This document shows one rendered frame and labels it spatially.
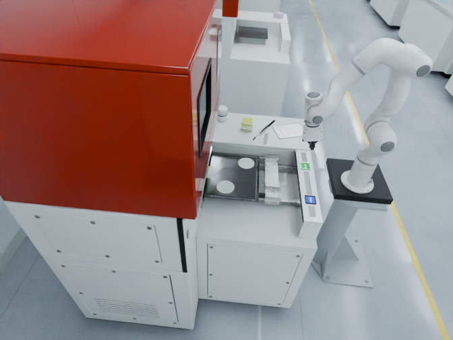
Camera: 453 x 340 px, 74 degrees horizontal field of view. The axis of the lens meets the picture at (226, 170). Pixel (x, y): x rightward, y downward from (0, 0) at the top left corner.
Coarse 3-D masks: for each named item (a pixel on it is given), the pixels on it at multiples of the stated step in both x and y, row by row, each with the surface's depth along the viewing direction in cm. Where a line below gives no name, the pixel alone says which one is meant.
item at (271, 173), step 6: (264, 162) 193; (270, 162) 190; (264, 168) 189; (270, 168) 186; (276, 168) 186; (264, 174) 185; (270, 174) 182; (276, 174) 182; (270, 180) 178; (276, 180) 178; (264, 192) 174; (276, 192) 171; (276, 204) 167
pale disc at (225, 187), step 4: (220, 184) 171; (224, 184) 171; (228, 184) 171; (232, 184) 171; (220, 188) 169; (224, 188) 169; (228, 188) 169; (232, 188) 169; (224, 192) 167; (228, 192) 167
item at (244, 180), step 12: (216, 156) 189; (228, 156) 189; (240, 156) 190; (216, 168) 181; (228, 168) 181; (240, 168) 182; (252, 168) 182; (216, 180) 173; (228, 180) 174; (240, 180) 174; (252, 180) 174; (204, 192) 166; (216, 192) 166; (240, 192) 167; (252, 192) 168
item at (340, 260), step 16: (336, 208) 194; (352, 208) 188; (368, 208) 174; (384, 208) 174; (336, 224) 201; (320, 240) 221; (336, 240) 212; (352, 240) 253; (320, 256) 229; (336, 256) 237; (352, 256) 235; (320, 272) 231; (336, 272) 231; (352, 272) 232; (368, 272) 232
